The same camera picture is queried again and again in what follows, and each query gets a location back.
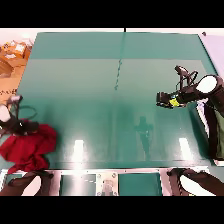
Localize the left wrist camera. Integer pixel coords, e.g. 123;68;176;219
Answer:
6;94;24;116

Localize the brown cardboard box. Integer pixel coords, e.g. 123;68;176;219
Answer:
0;39;34;80

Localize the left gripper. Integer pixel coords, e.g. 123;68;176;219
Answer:
20;120;40;136

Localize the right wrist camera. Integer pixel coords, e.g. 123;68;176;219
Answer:
174;64;200;92

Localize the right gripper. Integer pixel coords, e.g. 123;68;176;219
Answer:
155;91;175;110

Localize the red garment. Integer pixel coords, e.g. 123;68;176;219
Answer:
0;123;58;174

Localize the black cable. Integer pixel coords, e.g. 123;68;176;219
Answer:
15;104;38;121

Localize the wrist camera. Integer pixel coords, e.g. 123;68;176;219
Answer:
6;94;24;116
174;64;200;92

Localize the silver frame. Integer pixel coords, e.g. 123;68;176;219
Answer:
0;165;224;197

